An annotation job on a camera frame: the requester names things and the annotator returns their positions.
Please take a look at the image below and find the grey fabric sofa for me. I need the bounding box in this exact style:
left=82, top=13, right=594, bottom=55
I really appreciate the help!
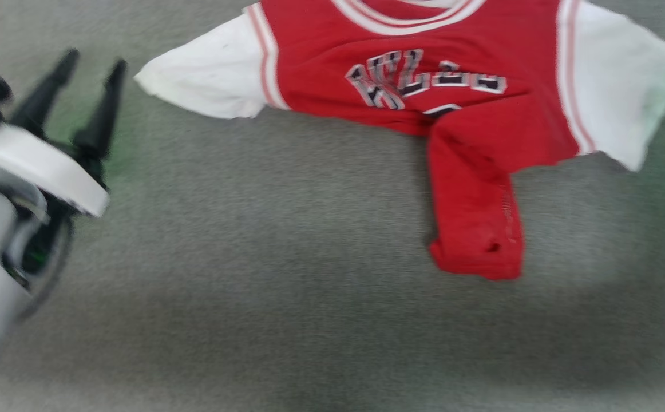
left=0, top=0, right=665, bottom=412

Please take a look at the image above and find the left gripper, white cover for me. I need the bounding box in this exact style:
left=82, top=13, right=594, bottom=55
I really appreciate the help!
left=0, top=49, right=129, bottom=287

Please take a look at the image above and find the red and white jersey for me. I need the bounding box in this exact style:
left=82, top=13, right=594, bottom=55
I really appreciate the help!
left=134, top=0, right=665, bottom=281

